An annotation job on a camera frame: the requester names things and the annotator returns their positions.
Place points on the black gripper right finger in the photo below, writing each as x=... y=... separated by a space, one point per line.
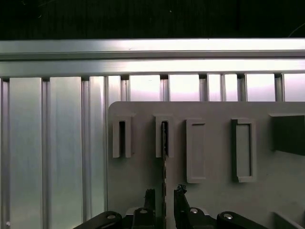
x=181 y=210

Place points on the green RAM stick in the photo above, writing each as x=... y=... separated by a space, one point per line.
x=164 y=190

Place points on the grey parts rack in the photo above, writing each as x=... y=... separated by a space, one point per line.
x=214 y=195

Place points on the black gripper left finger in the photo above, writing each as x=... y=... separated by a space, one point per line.
x=150 y=214

